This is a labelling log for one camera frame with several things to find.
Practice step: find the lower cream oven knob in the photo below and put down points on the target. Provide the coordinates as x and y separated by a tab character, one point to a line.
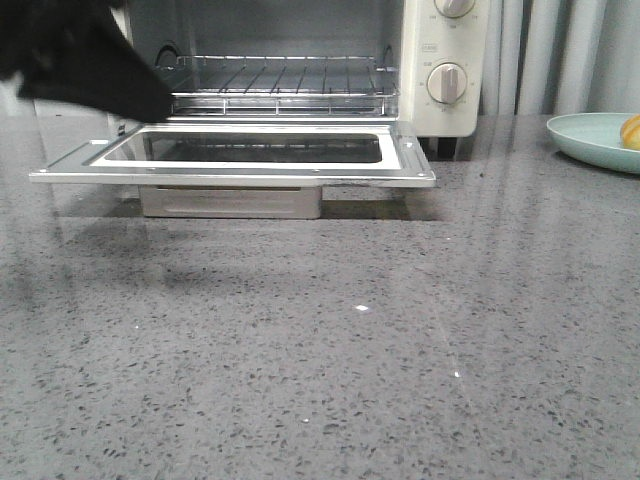
447	83

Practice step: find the metal oven wire rack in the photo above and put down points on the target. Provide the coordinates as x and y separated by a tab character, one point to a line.
271	86

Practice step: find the upper cream oven knob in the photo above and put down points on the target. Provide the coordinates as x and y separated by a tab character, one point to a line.
454	8

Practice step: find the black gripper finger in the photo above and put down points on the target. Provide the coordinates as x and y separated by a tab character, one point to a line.
74	52

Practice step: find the oven glass door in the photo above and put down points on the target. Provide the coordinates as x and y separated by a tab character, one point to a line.
248	154

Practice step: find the golden bread roll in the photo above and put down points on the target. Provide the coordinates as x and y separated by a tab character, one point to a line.
630	133

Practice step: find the cream toaster oven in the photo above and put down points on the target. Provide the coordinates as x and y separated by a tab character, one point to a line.
418	62

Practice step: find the light green plate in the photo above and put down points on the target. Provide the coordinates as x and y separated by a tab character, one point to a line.
594	139

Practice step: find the cream oven knob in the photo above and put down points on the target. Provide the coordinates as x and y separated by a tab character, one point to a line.
447	83
454	8

